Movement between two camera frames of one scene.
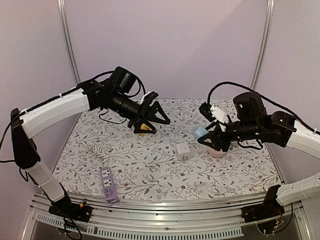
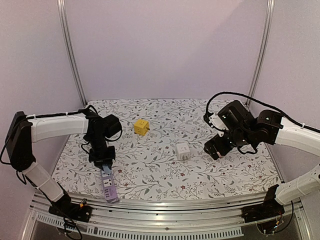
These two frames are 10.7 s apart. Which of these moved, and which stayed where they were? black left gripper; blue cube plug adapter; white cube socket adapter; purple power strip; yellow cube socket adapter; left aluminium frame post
Moved: black left gripper; blue cube plug adapter
Stayed: white cube socket adapter; yellow cube socket adapter; left aluminium frame post; purple power strip
